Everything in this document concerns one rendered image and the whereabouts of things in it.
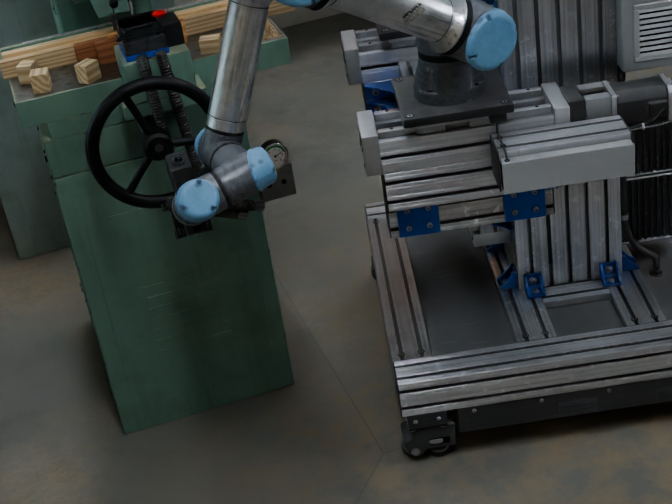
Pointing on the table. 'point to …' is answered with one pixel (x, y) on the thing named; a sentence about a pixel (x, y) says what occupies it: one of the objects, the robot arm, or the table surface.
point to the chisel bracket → (109, 7)
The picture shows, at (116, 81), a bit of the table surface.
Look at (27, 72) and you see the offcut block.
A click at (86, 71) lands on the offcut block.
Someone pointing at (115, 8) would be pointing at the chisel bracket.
